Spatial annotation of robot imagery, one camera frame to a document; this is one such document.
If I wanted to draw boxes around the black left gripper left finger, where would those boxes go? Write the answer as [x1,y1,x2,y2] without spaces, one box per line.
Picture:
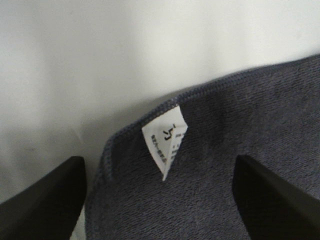
[0,156,87,240]

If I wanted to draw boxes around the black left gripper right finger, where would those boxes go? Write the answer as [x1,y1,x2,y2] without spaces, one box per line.
[232,155,320,240]

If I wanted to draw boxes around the dark grey towel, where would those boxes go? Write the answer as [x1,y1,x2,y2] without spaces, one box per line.
[85,55,320,240]

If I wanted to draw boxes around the white towel care label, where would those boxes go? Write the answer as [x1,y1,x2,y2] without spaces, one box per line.
[142,106,188,181]

